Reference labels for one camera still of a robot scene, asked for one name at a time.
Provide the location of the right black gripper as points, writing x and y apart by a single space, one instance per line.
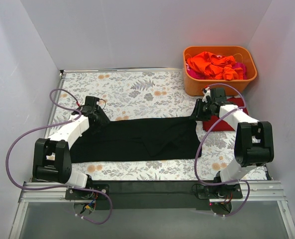
199 110

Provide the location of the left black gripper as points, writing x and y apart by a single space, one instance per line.
100 119

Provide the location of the black t shirt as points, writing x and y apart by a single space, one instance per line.
138 140

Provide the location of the orange t shirt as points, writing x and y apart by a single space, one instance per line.
210 64

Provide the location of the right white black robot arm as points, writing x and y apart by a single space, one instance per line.
253 145

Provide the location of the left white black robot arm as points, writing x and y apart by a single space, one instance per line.
52 161

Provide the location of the folded dark red t shirt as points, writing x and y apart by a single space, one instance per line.
222 125

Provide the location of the magenta pink t shirt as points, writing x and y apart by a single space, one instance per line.
238 72

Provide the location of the floral patterned table mat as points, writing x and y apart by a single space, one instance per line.
126 95

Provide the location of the orange plastic laundry basket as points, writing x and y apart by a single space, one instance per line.
193 86

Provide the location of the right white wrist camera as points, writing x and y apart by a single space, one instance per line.
206 98

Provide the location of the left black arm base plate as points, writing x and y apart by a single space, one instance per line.
93 193

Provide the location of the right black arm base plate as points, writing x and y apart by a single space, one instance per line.
217 192

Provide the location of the aluminium frame rail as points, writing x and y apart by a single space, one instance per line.
153 210

